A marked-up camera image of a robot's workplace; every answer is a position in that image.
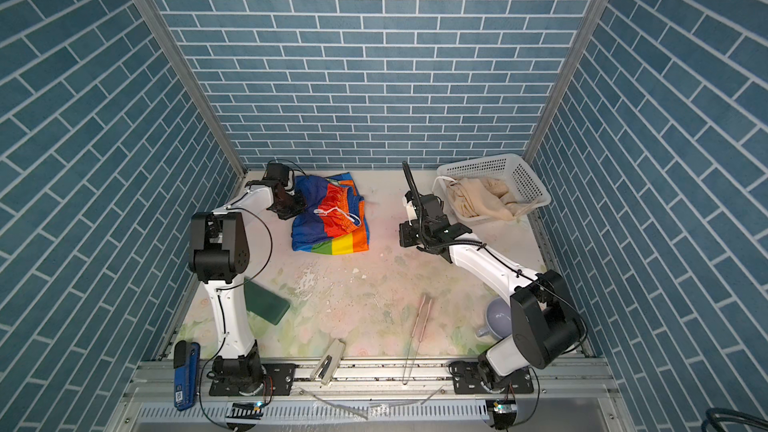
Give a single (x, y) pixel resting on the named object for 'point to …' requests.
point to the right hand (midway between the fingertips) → (399, 225)
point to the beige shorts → (482, 197)
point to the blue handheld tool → (186, 357)
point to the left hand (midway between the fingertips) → (305, 206)
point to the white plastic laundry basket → (505, 167)
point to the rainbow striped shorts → (334, 220)
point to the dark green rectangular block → (264, 303)
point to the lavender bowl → (498, 319)
